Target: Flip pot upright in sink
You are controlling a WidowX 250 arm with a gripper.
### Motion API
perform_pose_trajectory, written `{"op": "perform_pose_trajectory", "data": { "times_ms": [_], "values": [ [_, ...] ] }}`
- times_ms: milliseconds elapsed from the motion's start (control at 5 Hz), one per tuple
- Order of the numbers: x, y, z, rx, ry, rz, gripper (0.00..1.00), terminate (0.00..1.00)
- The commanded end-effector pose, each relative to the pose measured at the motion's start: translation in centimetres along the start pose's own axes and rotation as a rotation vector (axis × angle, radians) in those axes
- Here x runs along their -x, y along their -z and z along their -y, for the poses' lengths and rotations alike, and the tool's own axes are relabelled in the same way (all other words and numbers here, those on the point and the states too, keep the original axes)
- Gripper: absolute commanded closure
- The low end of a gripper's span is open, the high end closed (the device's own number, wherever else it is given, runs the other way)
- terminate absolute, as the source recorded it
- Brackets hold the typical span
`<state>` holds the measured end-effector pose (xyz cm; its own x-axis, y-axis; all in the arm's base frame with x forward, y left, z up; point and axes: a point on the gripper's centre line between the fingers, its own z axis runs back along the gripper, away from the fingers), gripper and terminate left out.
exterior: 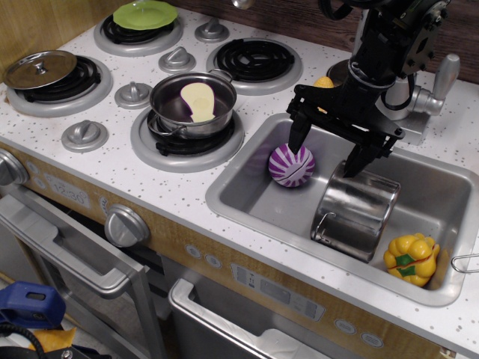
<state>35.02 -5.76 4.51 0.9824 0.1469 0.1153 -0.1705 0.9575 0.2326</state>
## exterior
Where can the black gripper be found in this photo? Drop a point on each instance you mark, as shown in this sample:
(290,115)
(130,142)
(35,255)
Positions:
(348,118)

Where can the steel pot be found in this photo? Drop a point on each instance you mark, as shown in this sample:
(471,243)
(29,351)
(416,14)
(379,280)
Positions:
(172,116)
(353,212)

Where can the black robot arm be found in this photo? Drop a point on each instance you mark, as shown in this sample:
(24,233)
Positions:
(396,41)

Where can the silver toy sink basin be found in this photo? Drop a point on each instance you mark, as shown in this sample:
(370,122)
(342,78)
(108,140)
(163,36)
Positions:
(436,199)

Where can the steel pot on burner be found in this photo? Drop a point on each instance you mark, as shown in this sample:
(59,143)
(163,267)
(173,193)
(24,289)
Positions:
(172,116)

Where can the steel pot lid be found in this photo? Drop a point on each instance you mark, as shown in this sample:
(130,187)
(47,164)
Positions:
(40,69)

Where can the purple white striped ball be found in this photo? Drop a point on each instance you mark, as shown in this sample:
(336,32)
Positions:
(291,170)

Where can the yellow toy corn cob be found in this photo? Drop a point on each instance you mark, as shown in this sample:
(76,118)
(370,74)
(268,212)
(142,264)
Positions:
(323,86)

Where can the silver toy faucet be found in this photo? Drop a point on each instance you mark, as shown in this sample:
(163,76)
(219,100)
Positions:
(410,106)

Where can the back right stove burner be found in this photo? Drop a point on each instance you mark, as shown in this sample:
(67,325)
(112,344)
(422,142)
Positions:
(256,66)

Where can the stove burner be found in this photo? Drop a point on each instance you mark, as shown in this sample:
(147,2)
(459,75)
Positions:
(86,86)
(256,66)
(180,155)
(124,42)

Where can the toy eggplant slice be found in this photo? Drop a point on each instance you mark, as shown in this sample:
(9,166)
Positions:
(200,98)

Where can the yellow toy bell pepper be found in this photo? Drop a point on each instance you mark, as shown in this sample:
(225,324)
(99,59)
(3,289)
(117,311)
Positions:
(412,258)

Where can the front right stove burner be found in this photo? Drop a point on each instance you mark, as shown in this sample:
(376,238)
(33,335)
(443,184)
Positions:
(180,155)

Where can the silver stovetop knob back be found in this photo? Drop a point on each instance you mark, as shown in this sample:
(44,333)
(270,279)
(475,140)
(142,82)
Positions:
(212,32)

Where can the dishwasher control panel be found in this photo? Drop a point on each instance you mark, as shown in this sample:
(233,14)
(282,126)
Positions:
(272,290)

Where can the silver stovetop knob centre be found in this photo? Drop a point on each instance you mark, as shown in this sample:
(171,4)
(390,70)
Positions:
(177,61)

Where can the silver stovetop knob middle-left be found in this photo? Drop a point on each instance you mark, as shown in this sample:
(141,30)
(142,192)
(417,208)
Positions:
(135,95)

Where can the silver dishwasher door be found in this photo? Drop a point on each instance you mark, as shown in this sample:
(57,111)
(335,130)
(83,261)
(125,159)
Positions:
(213,321)

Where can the green plastic plate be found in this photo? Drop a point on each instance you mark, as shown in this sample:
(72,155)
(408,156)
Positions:
(145,15)

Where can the silver oven dial right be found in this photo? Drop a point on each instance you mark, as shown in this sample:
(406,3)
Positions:
(124,227)

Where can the silver oven dial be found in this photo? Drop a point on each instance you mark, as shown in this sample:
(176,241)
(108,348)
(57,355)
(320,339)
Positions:
(12,170)
(124,227)

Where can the back left stove burner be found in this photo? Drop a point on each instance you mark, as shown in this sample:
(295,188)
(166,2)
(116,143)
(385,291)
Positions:
(124,42)

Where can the silver stovetop knob front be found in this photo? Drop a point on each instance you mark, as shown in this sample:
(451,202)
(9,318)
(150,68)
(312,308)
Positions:
(84,136)

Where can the front left stove burner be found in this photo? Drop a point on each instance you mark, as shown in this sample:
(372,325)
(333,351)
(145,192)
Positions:
(86,86)

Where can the oven clock display panel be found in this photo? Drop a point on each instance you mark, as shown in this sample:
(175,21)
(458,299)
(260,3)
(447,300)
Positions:
(69,191)

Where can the silver oven door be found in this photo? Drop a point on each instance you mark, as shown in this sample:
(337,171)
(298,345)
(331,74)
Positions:
(106,292)

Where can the silver oven dial left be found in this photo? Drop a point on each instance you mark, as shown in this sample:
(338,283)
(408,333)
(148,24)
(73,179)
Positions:
(12,170)

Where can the blue clamp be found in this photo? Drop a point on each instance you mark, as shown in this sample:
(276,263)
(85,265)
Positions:
(32,305)

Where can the yellow cloth piece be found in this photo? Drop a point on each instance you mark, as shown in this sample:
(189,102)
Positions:
(52,339)

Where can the wire handle at right edge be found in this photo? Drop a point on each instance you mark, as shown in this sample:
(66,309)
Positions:
(466,264)

